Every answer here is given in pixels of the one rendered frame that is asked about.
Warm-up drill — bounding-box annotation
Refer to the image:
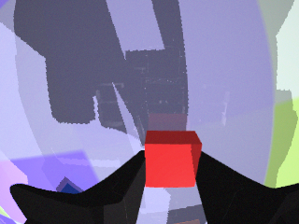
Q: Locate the red block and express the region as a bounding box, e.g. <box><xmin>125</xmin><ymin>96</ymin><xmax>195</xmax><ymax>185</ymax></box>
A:
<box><xmin>145</xmin><ymin>131</ymin><xmax>202</xmax><ymax>188</ymax></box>

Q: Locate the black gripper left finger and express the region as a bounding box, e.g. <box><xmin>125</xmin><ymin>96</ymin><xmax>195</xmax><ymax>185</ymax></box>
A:
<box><xmin>10</xmin><ymin>150</ymin><xmax>146</xmax><ymax>224</ymax></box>

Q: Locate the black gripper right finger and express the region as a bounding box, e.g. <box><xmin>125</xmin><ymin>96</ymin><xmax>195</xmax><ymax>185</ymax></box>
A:
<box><xmin>195</xmin><ymin>150</ymin><xmax>299</xmax><ymax>224</ymax></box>

